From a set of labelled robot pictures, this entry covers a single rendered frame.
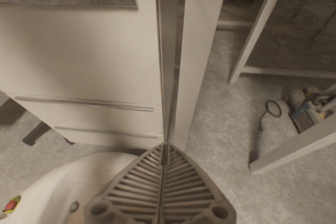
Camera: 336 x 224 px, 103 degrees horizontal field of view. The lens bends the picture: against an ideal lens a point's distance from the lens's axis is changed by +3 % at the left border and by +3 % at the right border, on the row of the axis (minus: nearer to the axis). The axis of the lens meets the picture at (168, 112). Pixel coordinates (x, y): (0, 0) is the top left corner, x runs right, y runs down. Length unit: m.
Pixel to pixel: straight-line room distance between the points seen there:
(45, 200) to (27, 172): 0.61
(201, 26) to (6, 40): 0.38
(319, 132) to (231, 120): 0.59
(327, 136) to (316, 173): 0.63
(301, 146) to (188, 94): 0.49
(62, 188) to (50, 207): 0.05
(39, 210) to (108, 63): 0.48
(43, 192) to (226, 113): 1.08
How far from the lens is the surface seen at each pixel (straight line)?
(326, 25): 2.69
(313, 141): 0.66
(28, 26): 0.38
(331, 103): 1.27
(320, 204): 1.17
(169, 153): 0.16
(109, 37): 0.30
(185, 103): 0.35
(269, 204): 1.00
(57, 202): 0.63
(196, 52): 0.27
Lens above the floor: 0.85
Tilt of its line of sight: 53 degrees down
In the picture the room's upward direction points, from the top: straight up
